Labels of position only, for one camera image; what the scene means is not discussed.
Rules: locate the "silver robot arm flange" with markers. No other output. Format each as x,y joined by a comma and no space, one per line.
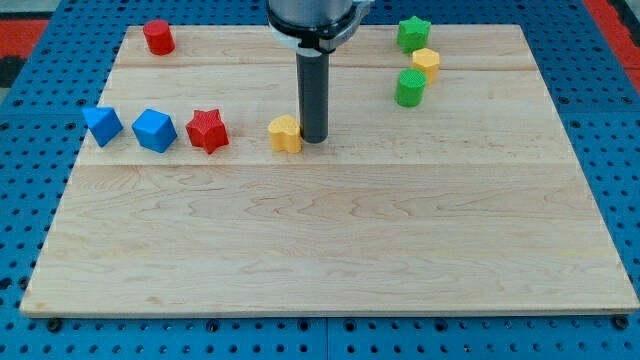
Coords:
313,28

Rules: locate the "blue cube block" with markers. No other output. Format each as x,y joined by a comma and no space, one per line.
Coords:
154,130

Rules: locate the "light wooden board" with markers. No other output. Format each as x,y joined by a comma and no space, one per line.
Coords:
473,203

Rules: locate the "green star block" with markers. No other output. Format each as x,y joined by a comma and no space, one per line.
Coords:
413,34

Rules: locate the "yellow heart block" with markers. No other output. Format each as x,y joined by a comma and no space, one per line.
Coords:
285,134

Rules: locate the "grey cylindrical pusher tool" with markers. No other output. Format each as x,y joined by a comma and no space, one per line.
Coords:
313,85

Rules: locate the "red star block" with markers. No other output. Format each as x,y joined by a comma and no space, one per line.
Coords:
207,130

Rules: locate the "yellow hexagon block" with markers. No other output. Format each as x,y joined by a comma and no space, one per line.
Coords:
428,62

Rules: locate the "red cylinder block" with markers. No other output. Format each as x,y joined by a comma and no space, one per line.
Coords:
159,37

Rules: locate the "blue triangle block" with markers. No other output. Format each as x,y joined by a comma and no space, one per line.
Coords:
103,123

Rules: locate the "green cylinder block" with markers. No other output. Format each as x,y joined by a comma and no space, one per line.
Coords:
410,87

